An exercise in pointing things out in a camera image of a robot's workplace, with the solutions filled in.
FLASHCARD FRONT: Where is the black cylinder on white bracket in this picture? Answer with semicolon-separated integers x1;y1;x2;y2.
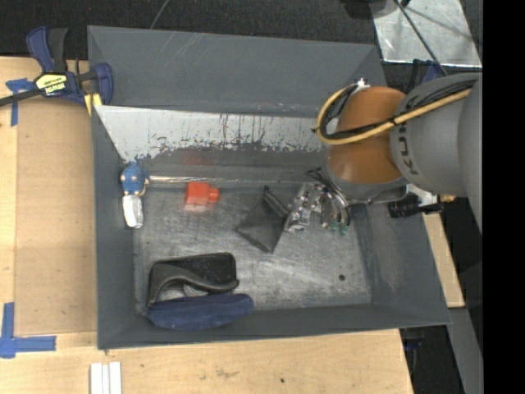
387;184;447;219

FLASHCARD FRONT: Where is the dark grey triangular pouch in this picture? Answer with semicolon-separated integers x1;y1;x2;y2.
235;186;291;255

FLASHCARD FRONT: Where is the grey metal bin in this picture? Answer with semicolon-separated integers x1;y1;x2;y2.
86;25;453;350

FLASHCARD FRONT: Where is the dark blue cloth pouch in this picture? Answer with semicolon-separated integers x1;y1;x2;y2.
146;293;256;332

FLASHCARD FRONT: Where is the red plastic block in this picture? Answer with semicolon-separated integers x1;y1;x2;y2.
183;181;221;215

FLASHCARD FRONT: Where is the blue-capped clear small bottle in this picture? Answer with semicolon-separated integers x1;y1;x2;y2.
119;162;151;230

